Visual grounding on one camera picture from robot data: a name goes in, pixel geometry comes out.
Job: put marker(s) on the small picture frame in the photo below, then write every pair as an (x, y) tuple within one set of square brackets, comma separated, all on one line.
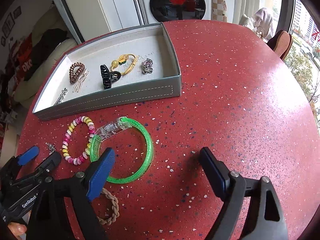
[(16, 11), (3, 40)]

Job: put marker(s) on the large picture frame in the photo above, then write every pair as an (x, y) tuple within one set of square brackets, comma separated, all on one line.
[(7, 23)]

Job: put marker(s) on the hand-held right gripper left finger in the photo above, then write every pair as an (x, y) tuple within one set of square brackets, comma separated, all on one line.
[(100, 175)]

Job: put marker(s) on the cream sofa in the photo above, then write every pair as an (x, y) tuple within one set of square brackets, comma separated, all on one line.
[(53, 60)]

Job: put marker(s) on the wooden chair with towel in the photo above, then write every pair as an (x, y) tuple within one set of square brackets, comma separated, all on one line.
[(263, 17)]

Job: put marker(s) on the beige metal hair clip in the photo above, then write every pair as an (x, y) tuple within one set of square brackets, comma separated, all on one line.
[(79, 83)]

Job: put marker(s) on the brown chair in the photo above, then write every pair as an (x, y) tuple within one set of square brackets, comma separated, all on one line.
[(281, 43)]

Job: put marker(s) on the black clothing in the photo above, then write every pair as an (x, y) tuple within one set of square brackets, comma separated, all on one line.
[(50, 38)]

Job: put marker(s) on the white washing machine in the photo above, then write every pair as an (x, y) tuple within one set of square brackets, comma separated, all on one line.
[(177, 2)]

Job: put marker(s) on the small silver earring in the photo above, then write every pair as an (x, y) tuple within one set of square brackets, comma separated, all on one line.
[(51, 147)]

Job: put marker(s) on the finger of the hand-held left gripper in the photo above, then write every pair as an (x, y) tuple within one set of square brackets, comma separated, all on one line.
[(27, 155), (50, 163)]

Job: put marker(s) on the grey jewelry tray box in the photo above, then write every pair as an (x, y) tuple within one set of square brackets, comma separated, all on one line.
[(150, 45)]

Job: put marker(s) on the silver rhinestone barrette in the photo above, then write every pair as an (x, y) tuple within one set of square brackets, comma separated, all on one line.
[(61, 97)]

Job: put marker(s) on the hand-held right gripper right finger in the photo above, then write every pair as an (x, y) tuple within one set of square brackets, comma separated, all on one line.
[(212, 170)]

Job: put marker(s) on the black claw hair clip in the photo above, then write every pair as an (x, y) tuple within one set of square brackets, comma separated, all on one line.
[(105, 77)]

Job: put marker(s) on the green translucent bangle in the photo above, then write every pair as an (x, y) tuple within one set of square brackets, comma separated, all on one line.
[(150, 152)]

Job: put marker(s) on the person's left hand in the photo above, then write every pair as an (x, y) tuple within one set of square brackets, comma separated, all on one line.
[(17, 230)]

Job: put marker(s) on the red printed cushion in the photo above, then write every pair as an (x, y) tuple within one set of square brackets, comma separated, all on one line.
[(25, 60)]

